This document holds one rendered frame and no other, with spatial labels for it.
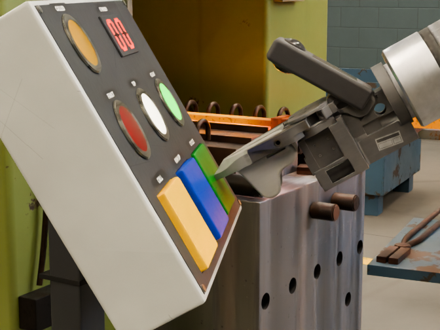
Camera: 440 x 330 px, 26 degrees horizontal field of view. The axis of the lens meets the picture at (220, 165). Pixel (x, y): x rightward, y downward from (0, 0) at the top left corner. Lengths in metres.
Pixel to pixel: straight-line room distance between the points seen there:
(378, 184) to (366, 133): 4.15
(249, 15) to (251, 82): 0.12
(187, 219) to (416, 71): 0.29
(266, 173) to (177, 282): 0.26
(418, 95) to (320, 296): 0.66
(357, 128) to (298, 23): 0.86
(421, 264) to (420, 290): 2.18
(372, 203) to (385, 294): 1.35
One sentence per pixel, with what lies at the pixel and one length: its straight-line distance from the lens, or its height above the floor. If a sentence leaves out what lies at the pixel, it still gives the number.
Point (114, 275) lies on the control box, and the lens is 0.79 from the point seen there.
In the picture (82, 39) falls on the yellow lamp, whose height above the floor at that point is 1.17.
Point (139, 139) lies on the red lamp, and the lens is 0.82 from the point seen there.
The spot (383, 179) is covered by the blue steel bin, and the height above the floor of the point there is 0.21.
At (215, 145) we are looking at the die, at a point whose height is 0.98.
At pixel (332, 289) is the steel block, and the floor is 0.72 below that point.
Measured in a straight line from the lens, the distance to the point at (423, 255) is 1.87.
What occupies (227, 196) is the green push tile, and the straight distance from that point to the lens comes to 1.04.
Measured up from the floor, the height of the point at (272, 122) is 1.01.
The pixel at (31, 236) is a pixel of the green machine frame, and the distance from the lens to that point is 1.26.
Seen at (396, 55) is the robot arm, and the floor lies 1.14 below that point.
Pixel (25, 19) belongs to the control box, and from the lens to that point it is 0.77.
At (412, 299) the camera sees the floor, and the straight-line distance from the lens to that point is 3.87.
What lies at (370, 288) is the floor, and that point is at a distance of 3.98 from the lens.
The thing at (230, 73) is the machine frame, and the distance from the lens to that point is 1.78.
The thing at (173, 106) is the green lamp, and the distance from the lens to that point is 1.01.
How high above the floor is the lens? 1.21
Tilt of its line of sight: 11 degrees down
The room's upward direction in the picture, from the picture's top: straight up
